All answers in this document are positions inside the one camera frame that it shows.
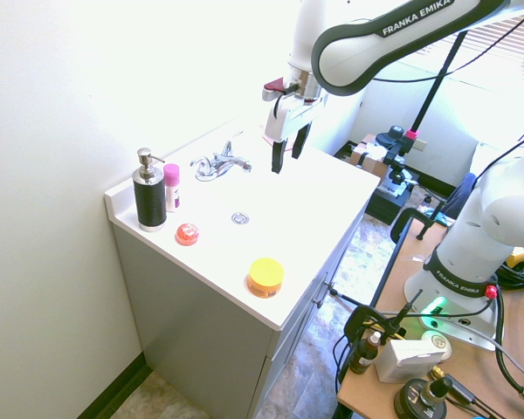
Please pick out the black camera stand pole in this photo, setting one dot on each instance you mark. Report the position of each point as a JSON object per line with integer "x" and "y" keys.
{"x": 436, "y": 83}

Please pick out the round white green tin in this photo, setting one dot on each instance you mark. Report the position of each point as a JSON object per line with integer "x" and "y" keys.
{"x": 439, "y": 341}

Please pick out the yellow emergency stop button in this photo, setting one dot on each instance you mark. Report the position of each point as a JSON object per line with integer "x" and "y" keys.
{"x": 517, "y": 256}

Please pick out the chrome sink drain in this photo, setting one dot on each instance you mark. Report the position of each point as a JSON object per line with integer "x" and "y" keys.
{"x": 240, "y": 217}

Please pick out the black c-clamp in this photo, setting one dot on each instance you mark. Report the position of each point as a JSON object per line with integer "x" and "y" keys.
{"x": 412, "y": 223}

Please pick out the white Franka Panda arm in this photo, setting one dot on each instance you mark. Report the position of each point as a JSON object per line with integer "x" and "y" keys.
{"x": 471, "y": 227}

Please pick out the white bottle pink cap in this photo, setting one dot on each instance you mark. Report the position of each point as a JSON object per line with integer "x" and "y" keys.
{"x": 172, "y": 187}

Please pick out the black chrome soap dispenser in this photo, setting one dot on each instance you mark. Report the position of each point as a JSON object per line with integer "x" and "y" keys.
{"x": 149, "y": 192}

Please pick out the orange jar yellow lid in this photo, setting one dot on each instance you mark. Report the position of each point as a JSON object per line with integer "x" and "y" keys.
{"x": 265, "y": 278}

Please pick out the brown cardboard box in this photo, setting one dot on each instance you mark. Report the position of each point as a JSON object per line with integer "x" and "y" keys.
{"x": 367, "y": 153}

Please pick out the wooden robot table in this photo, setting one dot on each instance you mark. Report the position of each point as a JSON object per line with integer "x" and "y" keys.
{"x": 423, "y": 349}

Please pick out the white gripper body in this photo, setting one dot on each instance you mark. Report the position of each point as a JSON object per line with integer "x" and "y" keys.
{"x": 288, "y": 115}

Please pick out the small glass bottle black cap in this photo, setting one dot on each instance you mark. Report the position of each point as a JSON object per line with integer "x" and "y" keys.
{"x": 435, "y": 389}

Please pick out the white cardboard box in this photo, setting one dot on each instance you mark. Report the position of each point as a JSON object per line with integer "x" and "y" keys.
{"x": 408, "y": 360}

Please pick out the dark red wrist camera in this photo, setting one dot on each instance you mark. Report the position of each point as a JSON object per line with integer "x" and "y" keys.
{"x": 273, "y": 88}

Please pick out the black tripod camera mount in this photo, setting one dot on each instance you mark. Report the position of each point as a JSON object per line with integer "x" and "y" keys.
{"x": 397, "y": 153}

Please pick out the white window blinds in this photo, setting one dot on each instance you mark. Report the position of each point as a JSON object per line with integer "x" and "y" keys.
{"x": 493, "y": 43}

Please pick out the white sink countertop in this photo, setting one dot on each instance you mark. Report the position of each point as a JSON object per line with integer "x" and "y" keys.
{"x": 262, "y": 218}

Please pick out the black clamp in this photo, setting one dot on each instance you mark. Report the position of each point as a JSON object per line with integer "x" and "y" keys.
{"x": 367, "y": 320}

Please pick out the grey vanity cabinet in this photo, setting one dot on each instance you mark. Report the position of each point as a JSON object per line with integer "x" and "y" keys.
{"x": 209, "y": 336}

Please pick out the dark brown dropper bottle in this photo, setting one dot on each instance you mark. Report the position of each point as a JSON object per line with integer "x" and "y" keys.
{"x": 364, "y": 354}

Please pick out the round black tin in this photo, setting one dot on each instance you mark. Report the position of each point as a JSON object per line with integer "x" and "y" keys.
{"x": 412, "y": 399}

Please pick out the chrome bathroom faucet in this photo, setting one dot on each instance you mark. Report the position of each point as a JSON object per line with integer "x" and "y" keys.
{"x": 219, "y": 162}

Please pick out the small red round container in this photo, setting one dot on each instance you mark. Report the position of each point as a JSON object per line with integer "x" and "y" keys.
{"x": 187, "y": 234}

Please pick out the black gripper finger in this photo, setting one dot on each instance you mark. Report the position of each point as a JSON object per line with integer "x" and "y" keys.
{"x": 300, "y": 142}
{"x": 276, "y": 157}

